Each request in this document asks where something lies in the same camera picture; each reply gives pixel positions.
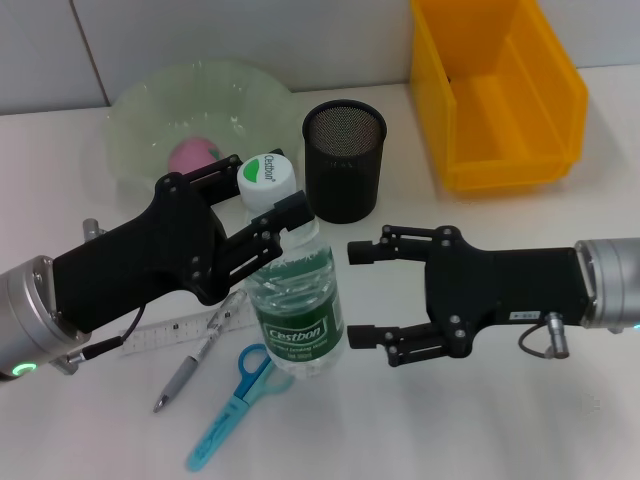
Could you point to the grey clear pen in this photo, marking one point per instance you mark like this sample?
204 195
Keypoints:
180 375

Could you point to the black mesh pen holder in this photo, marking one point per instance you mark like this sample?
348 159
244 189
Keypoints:
342 170

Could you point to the yellow plastic bin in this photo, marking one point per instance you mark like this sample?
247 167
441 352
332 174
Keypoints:
500 125

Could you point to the clear plastic ruler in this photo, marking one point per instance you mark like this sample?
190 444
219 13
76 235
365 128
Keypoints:
160 332

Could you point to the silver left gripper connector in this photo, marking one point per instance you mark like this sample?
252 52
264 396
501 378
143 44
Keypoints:
93 229

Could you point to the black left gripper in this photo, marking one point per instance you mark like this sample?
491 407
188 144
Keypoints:
150 260

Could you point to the green glass fruit plate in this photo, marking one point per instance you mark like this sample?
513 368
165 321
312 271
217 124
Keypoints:
200 100

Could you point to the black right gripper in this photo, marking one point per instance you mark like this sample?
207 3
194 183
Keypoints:
500 290

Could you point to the blue scissors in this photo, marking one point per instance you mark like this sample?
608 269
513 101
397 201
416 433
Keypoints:
225 417

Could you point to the clear green-label water bottle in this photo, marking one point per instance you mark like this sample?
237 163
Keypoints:
300 310

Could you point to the pink peach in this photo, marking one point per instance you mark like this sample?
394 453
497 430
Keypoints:
190 155

